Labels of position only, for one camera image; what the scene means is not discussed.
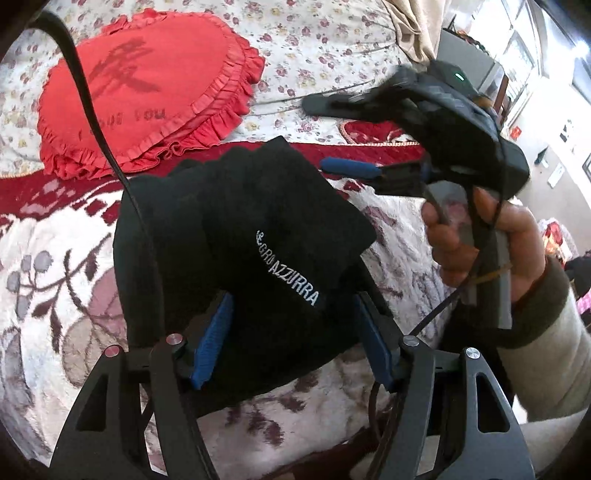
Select red and white plush blanket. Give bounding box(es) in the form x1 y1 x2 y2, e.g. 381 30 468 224
0 117 462 480

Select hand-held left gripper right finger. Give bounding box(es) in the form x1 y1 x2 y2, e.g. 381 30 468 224
353 293 536 480

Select black pants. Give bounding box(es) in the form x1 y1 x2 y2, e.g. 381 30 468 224
113 135 379 416

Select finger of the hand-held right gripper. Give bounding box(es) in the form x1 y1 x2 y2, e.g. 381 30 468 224
302 85 416 118
321 156 432 195

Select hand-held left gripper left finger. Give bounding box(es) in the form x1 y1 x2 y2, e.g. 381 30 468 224
48 293 236 480

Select beige curtain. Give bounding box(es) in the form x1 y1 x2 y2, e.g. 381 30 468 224
383 0 446 65

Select person's right forearm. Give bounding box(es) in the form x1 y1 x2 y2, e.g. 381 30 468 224
496 256 591 423

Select red heart-shaped frilled pillow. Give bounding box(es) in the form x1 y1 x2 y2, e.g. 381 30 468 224
37 8 266 180

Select person's right hand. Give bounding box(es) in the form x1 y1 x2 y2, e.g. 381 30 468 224
421 187 548 306

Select black cable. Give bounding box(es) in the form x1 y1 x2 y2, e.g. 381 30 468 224
27 10 168 335
409 185 506 337

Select grey cabinet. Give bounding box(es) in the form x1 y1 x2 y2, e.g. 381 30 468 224
436 30 505 93

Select floral bed sheet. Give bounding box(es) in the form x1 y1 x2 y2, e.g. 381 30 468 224
0 0 444 176

